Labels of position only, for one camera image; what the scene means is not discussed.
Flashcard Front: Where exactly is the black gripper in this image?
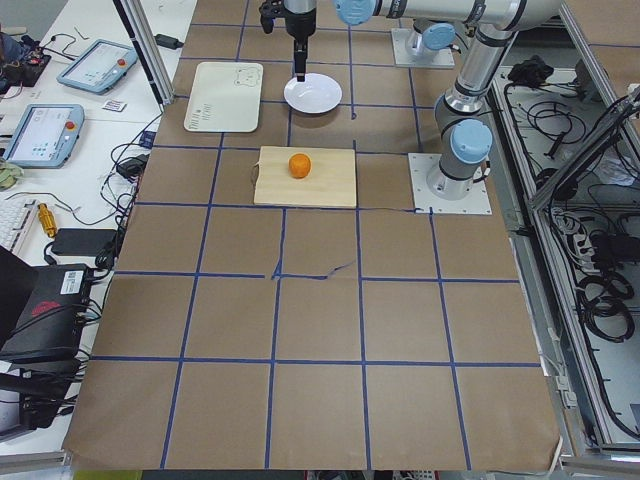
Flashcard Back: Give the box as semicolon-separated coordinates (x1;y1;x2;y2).
259;0;317;82

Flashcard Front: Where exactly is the white round plate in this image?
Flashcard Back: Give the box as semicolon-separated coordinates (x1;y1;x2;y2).
283;73;342;114

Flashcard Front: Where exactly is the orange fruit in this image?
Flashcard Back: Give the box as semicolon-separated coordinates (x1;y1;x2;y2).
288;153;312;179

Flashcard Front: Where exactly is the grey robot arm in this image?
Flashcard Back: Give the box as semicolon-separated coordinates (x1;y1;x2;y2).
333;1;560;200

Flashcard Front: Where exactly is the cream bear tray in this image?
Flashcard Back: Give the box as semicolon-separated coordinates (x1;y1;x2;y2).
184;62;263;133

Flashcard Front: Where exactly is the bamboo cutting board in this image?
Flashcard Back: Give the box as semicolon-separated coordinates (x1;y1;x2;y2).
254;146;357;208

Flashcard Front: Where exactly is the far teach pendant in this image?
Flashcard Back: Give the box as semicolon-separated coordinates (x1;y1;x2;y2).
57;39;138;94

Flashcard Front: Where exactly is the teach pendant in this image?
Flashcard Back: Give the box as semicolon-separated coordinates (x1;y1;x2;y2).
3;104;85;169
57;39;138;94

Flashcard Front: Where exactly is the near teach pendant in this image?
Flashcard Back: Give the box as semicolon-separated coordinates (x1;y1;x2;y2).
3;104;85;169

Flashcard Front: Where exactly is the brown paper table cover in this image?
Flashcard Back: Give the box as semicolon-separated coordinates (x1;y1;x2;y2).
64;1;560;471

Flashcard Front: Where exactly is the black power brick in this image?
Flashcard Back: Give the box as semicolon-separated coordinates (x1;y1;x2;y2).
51;228;116;256

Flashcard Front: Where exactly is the white keyboard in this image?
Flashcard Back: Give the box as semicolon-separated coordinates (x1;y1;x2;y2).
0;198;37;254

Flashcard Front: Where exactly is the black mini computer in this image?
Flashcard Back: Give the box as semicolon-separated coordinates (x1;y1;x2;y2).
1;249;94;364

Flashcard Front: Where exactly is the aluminium frame post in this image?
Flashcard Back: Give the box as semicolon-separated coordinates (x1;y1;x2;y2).
112;0;174;106

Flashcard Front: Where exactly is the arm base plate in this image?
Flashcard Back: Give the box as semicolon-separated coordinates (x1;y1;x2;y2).
408;153;492;215
391;28;455;70

